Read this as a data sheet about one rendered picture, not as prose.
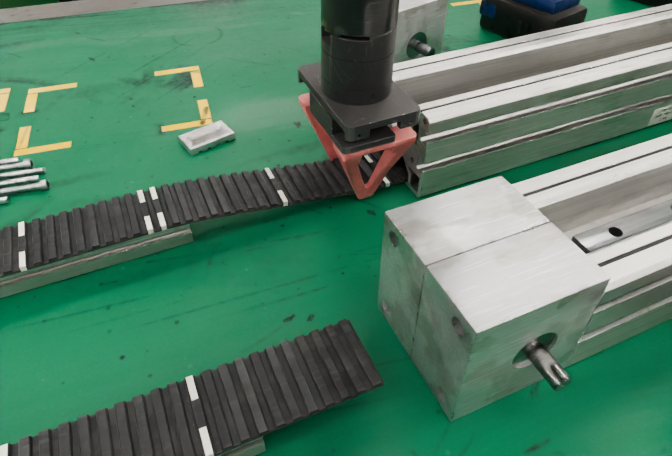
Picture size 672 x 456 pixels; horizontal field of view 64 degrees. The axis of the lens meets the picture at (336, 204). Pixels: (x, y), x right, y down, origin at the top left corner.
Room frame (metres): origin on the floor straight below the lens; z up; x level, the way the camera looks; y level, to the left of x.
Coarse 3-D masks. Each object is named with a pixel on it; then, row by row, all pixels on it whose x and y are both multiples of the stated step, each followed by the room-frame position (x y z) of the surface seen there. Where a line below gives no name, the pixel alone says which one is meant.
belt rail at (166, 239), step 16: (128, 240) 0.29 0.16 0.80; (144, 240) 0.30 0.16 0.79; (160, 240) 0.30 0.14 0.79; (176, 240) 0.31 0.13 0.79; (192, 240) 0.31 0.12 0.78; (80, 256) 0.28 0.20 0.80; (96, 256) 0.29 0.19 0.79; (112, 256) 0.29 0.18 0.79; (128, 256) 0.29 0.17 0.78; (32, 272) 0.27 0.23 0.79; (48, 272) 0.27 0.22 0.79; (64, 272) 0.27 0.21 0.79; (80, 272) 0.28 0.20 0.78; (0, 288) 0.26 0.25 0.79; (16, 288) 0.26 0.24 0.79; (32, 288) 0.26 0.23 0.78
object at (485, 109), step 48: (480, 48) 0.50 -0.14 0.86; (528, 48) 0.50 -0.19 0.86; (576, 48) 0.52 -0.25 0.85; (624, 48) 0.55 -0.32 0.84; (432, 96) 0.45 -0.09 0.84; (480, 96) 0.41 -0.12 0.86; (528, 96) 0.41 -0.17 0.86; (576, 96) 0.45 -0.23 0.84; (624, 96) 0.46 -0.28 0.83; (432, 144) 0.37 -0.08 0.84; (480, 144) 0.39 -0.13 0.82; (528, 144) 0.41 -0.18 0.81; (576, 144) 0.44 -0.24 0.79; (432, 192) 0.37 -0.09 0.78
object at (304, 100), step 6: (300, 96) 0.42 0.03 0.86; (306, 96) 0.42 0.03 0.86; (300, 102) 0.41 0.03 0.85; (306, 102) 0.41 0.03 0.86; (306, 108) 0.40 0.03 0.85; (306, 114) 0.41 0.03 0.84; (312, 114) 0.40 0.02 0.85; (312, 120) 0.40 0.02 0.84; (312, 126) 0.41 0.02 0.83; (318, 126) 0.41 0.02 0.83; (318, 132) 0.41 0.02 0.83; (324, 132) 0.41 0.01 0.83; (324, 138) 0.41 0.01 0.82; (330, 138) 0.41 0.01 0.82; (324, 144) 0.41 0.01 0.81; (330, 144) 0.41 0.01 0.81; (330, 150) 0.41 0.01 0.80; (330, 156) 0.41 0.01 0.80; (336, 156) 0.41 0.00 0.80
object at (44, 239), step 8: (48, 216) 0.31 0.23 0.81; (56, 216) 0.31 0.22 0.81; (32, 224) 0.30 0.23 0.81; (40, 224) 0.30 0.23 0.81; (48, 224) 0.30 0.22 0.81; (56, 224) 0.30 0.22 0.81; (32, 232) 0.29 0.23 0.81; (40, 232) 0.29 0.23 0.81; (48, 232) 0.29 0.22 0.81; (56, 232) 0.29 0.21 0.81; (32, 240) 0.28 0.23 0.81; (40, 240) 0.28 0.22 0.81; (48, 240) 0.28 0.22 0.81; (56, 240) 0.28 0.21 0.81; (32, 248) 0.28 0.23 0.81; (40, 248) 0.27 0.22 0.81; (48, 248) 0.27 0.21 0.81; (56, 248) 0.27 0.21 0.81; (32, 256) 0.27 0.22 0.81; (40, 256) 0.27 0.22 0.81; (48, 256) 0.27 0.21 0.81; (56, 256) 0.27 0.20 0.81; (32, 264) 0.26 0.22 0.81; (40, 264) 0.26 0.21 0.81
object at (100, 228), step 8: (104, 200) 0.33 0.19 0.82; (88, 208) 0.32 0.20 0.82; (96, 208) 0.32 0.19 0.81; (104, 208) 0.32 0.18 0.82; (88, 216) 0.31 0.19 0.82; (96, 216) 0.31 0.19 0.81; (104, 216) 0.31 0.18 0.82; (88, 224) 0.30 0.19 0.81; (96, 224) 0.30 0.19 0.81; (104, 224) 0.30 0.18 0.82; (112, 224) 0.30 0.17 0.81; (88, 232) 0.29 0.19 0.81; (96, 232) 0.29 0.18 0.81; (104, 232) 0.29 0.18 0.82; (112, 232) 0.29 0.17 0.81; (88, 240) 0.28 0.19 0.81; (96, 240) 0.28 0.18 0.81; (104, 240) 0.28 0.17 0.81; (112, 240) 0.28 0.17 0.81; (96, 248) 0.28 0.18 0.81
